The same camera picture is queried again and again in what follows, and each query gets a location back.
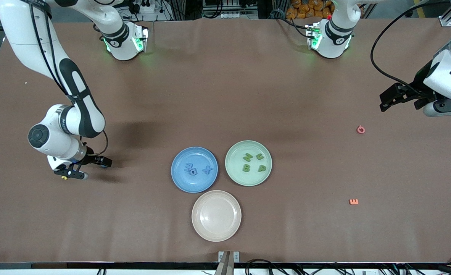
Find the blue plate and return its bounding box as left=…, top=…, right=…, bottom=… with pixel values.
left=171, top=147, right=219, bottom=193

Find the pile of orange objects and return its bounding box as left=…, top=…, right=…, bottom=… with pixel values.
left=285, top=0, right=335, bottom=19

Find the beige plate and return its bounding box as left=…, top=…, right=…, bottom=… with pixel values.
left=191, top=190, right=242, bottom=242

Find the brown table cover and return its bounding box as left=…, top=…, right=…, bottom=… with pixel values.
left=0, top=17, right=451, bottom=264

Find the green plate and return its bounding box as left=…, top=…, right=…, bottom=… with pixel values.
left=225, top=140, right=273, bottom=187

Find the white power strip with plugs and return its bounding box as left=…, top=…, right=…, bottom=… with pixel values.
left=134, top=2, right=156, bottom=14

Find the long white power strip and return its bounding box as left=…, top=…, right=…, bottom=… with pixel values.
left=219, top=11, right=259, bottom=19

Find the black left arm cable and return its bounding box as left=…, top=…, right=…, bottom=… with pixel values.
left=370, top=0, right=451, bottom=94

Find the table front edge rail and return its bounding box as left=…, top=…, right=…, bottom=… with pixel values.
left=0, top=262, right=451, bottom=275

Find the tan wedge post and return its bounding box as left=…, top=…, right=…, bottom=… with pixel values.
left=215, top=251, right=234, bottom=275

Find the silver metal bracket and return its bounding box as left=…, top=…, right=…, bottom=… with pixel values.
left=218, top=251, right=240, bottom=263

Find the black cable bundle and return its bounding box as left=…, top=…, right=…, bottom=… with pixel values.
left=245, top=259, right=287, bottom=275
left=294, top=264, right=405, bottom=275

